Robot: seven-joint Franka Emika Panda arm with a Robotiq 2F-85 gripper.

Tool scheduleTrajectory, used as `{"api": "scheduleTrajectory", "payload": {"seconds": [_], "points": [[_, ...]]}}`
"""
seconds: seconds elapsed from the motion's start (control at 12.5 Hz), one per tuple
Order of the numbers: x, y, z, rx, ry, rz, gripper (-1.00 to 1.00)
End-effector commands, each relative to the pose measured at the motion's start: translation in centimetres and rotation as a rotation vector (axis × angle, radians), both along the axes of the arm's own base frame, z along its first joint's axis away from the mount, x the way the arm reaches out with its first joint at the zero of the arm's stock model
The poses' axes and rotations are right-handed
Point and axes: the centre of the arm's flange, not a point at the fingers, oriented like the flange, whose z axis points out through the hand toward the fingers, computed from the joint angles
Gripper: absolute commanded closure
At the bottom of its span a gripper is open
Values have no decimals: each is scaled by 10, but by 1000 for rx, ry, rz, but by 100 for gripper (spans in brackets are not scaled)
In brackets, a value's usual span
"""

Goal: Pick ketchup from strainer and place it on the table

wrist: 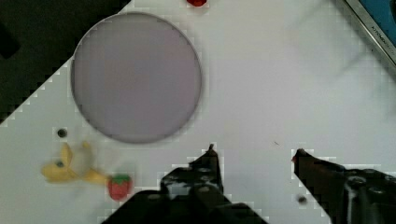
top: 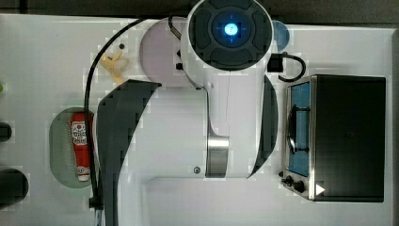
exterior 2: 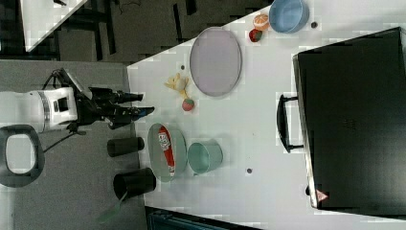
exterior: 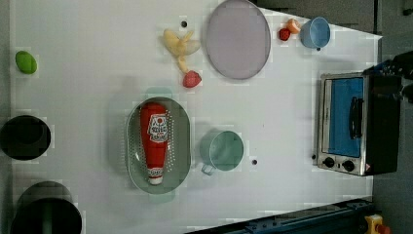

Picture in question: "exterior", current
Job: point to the red plush ketchup bottle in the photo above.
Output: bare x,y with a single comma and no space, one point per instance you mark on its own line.
155,137

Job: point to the green mug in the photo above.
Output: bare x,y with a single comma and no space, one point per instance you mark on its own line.
221,150

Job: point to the peeled toy banana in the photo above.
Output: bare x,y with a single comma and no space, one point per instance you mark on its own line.
181,47

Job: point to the grey round plate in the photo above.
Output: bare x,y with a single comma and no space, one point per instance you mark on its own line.
238,39

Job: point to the small red toy strawberry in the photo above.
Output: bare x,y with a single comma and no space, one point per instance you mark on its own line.
284,34

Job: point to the orange toy citrus half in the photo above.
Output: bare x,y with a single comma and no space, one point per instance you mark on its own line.
293,26

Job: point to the blue bowl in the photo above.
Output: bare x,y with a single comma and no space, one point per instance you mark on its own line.
315,33

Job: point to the silver black toaster oven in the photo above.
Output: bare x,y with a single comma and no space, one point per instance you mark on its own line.
359,118

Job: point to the green toy lime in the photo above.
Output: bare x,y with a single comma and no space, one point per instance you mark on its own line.
26,62

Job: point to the yellow red clamp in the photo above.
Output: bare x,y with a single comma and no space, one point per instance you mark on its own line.
375,225

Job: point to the blue metal frame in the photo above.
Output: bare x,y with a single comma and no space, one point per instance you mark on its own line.
339,218

